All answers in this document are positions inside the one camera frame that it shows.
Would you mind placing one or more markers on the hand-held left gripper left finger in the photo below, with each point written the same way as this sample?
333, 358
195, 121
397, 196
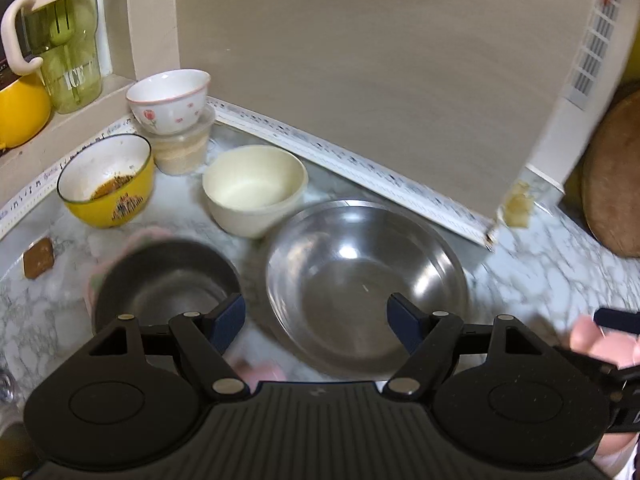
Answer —
227, 322

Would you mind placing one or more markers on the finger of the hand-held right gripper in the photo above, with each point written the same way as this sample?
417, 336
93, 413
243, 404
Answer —
585, 357
617, 320

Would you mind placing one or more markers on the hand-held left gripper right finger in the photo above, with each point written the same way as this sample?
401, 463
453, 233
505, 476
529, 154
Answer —
400, 320

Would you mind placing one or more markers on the pink pig-shaped dish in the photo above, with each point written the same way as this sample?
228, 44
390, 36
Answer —
610, 347

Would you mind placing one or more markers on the large stainless steel bowl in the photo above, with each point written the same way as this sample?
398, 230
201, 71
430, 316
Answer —
350, 260

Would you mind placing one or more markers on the cream bowl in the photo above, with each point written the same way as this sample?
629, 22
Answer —
250, 195

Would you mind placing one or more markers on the round wooden cutting board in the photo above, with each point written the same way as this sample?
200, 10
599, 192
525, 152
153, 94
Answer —
617, 185

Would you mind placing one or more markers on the pale yellow ginger piece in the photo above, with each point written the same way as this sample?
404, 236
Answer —
517, 207

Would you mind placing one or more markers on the yellow ceramic bowl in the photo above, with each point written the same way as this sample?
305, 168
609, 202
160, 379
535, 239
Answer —
125, 200

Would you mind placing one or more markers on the white printed edge strip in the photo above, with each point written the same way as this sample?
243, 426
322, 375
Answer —
350, 162

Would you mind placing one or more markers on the clear plastic container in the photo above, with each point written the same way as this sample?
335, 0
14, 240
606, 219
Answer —
180, 152

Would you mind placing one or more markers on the brown square pad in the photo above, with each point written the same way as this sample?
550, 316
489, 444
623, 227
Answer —
39, 260

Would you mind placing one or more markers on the white floral bowl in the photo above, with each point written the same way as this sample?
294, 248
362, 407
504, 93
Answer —
170, 110

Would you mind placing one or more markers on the clear glass item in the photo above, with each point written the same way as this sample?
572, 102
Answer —
7, 385

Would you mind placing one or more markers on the steel sink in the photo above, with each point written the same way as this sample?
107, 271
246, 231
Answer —
12, 450

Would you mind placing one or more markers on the grey vent grille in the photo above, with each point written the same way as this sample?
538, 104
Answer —
595, 50

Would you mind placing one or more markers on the yellow mug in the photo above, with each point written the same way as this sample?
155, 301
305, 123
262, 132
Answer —
25, 110

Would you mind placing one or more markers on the green water bottle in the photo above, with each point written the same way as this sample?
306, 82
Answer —
70, 60

